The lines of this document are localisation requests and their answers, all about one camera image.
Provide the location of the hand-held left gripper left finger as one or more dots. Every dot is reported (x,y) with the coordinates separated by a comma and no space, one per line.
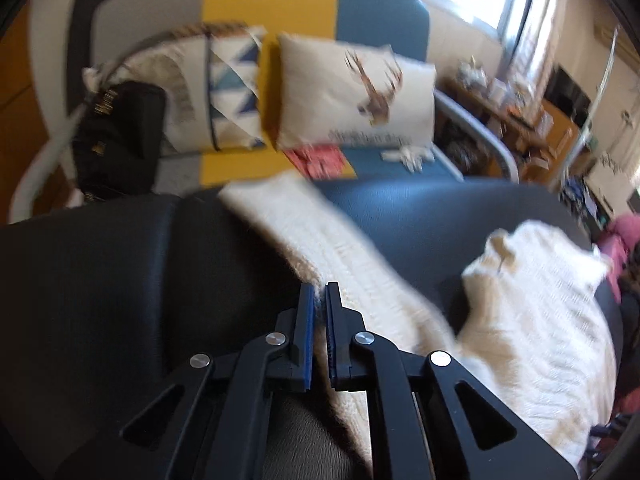
(306,330)

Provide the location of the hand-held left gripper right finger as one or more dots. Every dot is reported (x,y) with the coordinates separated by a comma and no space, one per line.
(331,340)

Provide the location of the white knitted sweater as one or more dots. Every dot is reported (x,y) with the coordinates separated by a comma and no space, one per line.
(525,310)

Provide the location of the red pink cloth item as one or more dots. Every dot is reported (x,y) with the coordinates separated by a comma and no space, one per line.
(320,162)

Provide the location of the small white object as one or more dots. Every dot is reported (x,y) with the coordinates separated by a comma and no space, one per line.
(410,155)

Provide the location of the black leather bench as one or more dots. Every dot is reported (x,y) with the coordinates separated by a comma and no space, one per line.
(90,285)

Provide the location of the triangle pattern cushion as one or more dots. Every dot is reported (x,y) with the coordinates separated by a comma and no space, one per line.
(230,105)

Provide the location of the deer print cushion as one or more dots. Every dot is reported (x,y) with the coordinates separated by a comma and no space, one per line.
(320,90)

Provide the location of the black handbag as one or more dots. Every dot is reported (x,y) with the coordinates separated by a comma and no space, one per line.
(120,140)

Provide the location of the desk clutter of boxes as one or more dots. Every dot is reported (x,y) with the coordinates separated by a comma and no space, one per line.
(495,90)

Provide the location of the wooden desk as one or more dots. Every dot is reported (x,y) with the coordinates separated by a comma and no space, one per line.
(545,125)

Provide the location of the pink bed cover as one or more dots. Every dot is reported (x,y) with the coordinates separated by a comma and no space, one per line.
(625,230)

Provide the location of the grey yellow blue sofa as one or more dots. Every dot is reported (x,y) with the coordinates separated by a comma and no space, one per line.
(270,0)

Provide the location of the black television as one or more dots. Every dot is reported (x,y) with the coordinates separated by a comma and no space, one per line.
(565,92)

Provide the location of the orange wooden wardrobe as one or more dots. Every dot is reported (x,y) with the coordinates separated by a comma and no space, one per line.
(20,110)

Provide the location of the light curtain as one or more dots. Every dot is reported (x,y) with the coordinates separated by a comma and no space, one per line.
(540,35)

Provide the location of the metal pole stand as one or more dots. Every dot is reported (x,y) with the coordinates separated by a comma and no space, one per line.
(602,85)

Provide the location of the beige wall air conditioner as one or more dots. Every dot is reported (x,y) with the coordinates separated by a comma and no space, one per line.
(612,37)

